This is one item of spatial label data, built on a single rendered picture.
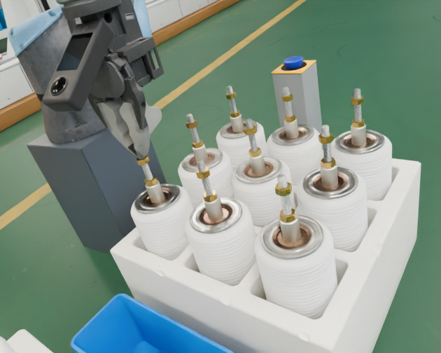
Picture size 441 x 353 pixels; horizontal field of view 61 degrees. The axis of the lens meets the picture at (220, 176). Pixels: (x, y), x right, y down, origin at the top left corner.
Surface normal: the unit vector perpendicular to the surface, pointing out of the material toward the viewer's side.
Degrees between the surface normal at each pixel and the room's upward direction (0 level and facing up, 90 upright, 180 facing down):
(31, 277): 0
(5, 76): 90
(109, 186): 90
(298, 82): 90
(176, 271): 0
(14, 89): 90
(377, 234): 0
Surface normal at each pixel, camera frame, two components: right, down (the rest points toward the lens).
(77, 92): 0.87, 0.07
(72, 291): -0.22, -0.82
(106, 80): -0.48, 0.56
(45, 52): 0.24, 0.47
